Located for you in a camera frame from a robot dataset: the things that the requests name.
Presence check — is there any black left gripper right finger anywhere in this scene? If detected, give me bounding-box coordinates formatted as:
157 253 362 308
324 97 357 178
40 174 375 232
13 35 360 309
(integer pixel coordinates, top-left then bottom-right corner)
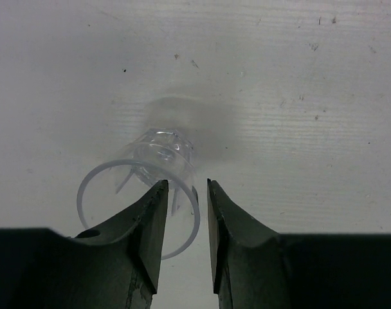
207 180 391 308

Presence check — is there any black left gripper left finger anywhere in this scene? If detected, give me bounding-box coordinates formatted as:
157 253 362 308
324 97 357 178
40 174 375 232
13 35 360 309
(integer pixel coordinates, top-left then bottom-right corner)
0 180 168 308

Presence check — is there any clear faceted glass cup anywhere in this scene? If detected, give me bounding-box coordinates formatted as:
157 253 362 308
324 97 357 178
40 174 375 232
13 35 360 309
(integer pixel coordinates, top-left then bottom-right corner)
76 128 201 259

